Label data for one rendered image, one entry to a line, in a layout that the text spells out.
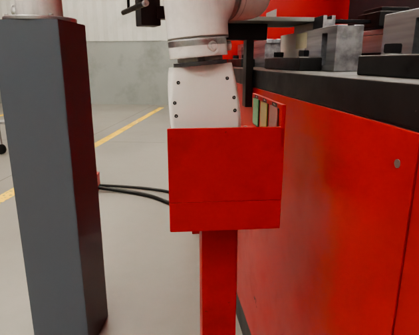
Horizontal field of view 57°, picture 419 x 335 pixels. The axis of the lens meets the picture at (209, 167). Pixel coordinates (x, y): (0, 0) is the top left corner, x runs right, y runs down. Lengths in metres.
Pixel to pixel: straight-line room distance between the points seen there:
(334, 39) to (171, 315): 1.09
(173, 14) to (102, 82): 8.26
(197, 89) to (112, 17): 8.20
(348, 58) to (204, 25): 0.46
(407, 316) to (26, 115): 1.00
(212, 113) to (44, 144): 0.70
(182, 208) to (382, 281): 0.27
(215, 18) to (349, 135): 0.23
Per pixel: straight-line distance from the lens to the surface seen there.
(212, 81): 0.54
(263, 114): 0.64
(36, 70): 1.15
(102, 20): 8.78
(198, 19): 0.52
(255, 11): 0.59
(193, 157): 0.53
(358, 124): 0.54
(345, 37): 0.91
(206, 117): 0.55
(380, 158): 0.49
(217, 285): 0.69
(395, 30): 0.71
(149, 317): 1.53
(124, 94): 8.65
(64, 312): 1.37
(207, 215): 0.56
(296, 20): 1.04
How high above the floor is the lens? 0.90
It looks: 15 degrees down
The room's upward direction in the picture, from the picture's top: straight up
